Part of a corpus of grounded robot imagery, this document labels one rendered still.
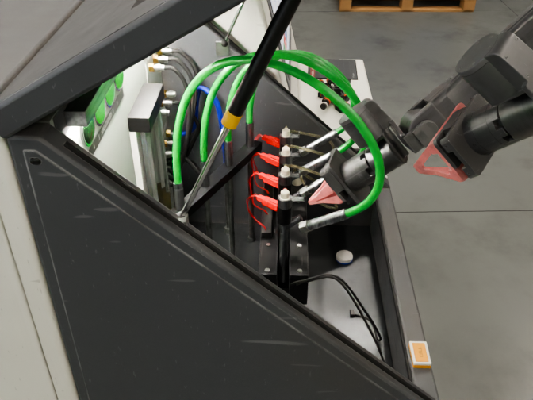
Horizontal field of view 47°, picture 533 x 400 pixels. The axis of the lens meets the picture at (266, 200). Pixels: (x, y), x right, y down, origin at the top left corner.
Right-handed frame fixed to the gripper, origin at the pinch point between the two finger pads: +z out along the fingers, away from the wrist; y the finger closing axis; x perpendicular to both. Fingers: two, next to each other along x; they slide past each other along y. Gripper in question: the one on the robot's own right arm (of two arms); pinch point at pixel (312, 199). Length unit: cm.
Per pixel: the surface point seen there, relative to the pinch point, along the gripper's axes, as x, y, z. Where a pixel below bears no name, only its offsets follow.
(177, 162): 6.8, 22.3, 11.8
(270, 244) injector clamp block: -2.3, -4.3, 16.5
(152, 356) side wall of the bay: 39.7, 6.8, 13.8
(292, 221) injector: 1.3, -1.2, 6.0
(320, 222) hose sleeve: 10.9, -0.2, -5.0
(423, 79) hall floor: -324, -87, 68
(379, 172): 12.0, 2.7, -19.8
